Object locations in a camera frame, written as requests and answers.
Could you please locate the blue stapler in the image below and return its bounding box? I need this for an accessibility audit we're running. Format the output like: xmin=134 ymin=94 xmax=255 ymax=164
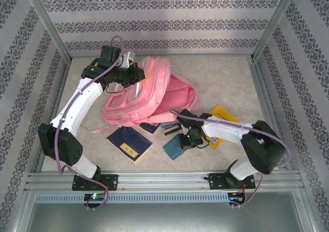
xmin=160 ymin=122 xmax=185 ymax=136

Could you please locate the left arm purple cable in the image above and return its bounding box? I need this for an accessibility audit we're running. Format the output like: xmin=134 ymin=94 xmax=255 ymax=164
xmin=55 ymin=35 xmax=126 ymax=211

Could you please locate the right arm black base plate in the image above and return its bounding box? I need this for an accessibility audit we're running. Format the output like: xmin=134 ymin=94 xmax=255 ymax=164
xmin=208 ymin=172 xmax=255 ymax=191

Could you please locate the aluminium frame post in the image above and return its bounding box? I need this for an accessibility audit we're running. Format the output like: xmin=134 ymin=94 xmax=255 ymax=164
xmin=251 ymin=0 xmax=301 ymax=61
xmin=20 ymin=0 xmax=72 ymax=61

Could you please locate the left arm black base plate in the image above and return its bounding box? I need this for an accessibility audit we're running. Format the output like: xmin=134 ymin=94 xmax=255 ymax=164
xmin=71 ymin=174 xmax=119 ymax=191

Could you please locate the navy book with QR code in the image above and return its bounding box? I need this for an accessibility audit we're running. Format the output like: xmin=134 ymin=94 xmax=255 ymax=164
xmin=138 ymin=122 xmax=161 ymax=134

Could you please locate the slotted grey cable duct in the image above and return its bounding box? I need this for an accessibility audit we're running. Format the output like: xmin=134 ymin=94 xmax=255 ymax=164
xmin=34 ymin=192 xmax=246 ymax=204

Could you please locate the aluminium mounting rail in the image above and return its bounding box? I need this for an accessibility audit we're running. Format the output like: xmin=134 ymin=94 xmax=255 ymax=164
xmin=24 ymin=171 xmax=302 ymax=191

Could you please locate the navy book with yellow label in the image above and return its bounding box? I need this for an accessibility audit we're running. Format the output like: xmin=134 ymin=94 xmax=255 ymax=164
xmin=106 ymin=126 xmax=153 ymax=165

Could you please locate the teal snap wallet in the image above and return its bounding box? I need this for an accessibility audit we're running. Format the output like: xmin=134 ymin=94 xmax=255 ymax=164
xmin=162 ymin=134 xmax=191 ymax=160

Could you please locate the aluminium side rail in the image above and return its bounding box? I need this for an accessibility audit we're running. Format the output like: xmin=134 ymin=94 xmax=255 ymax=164
xmin=35 ymin=58 xmax=72 ymax=172
xmin=246 ymin=56 xmax=293 ymax=171

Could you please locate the pink backpack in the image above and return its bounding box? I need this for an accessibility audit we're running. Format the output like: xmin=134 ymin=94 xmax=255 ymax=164
xmin=88 ymin=56 xmax=201 ymax=134

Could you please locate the yellow booklet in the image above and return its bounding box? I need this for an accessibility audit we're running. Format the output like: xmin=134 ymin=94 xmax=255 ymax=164
xmin=205 ymin=104 xmax=240 ymax=148

